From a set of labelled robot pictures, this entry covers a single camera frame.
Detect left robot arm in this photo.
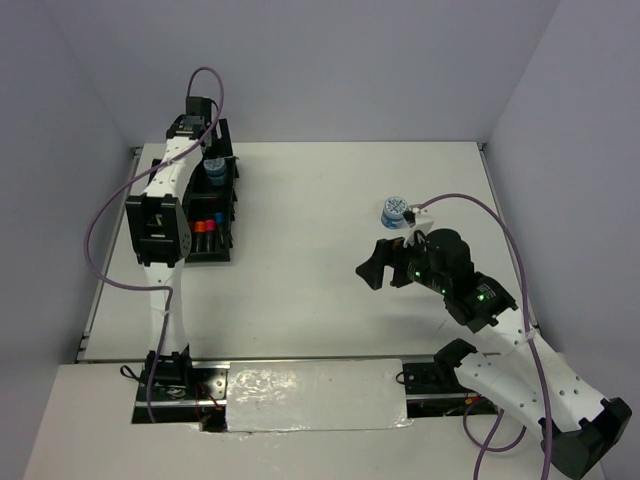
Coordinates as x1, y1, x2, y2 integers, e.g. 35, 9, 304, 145
125, 114, 217, 399

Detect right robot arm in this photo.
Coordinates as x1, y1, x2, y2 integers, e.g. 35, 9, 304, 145
355, 229, 632, 479

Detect purple cable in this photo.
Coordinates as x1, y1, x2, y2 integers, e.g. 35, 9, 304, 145
82, 66, 225, 424
414, 193, 554, 480

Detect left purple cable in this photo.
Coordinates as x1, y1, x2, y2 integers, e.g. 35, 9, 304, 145
82, 66, 225, 424

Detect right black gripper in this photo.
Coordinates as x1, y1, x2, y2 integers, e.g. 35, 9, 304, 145
355, 229, 449, 294

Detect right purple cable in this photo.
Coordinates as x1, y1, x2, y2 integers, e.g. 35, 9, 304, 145
414, 193, 554, 480

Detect pink highlighter marker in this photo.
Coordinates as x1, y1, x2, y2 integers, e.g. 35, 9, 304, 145
204, 228, 216, 253

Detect orange highlighter marker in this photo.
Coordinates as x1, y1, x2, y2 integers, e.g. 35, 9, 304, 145
192, 221, 207, 253

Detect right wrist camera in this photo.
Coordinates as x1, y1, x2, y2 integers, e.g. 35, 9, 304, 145
403, 206, 434, 247

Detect black four-compartment organizer tray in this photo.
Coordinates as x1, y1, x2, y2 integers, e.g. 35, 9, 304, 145
183, 156, 239, 264

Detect blue-lidded jar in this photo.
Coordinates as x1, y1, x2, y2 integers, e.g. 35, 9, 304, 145
380, 196, 408, 229
203, 157, 227, 187

